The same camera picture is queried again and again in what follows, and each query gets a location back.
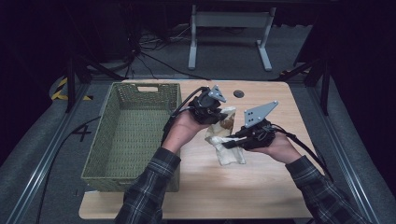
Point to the person's right hand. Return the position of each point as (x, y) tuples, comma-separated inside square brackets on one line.
[(280, 149)]

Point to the green woven basket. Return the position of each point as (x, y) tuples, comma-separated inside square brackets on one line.
[(130, 130)]

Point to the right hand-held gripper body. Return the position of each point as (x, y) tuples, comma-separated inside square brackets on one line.
[(258, 137)]

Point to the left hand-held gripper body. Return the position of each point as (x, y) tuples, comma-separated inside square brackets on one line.
[(204, 109)]

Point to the black metal stand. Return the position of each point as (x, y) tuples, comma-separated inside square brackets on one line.
[(71, 87), (325, 93)]

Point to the aluminium floor rail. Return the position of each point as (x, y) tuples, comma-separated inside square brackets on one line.
[(342, 161), (46, 158)]

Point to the person's left hand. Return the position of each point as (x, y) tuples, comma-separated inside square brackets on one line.
[(182, 130)]

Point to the grey round table grommet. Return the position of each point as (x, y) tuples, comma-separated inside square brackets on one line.
[(238, 93)]

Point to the white cloth with brown print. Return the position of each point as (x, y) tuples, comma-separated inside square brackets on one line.
[(229, 155)]

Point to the white metal desk frame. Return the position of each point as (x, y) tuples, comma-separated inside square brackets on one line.
[(230, 19)]

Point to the yellow black hazard tape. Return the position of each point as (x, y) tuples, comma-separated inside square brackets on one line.
[(59, 90)]

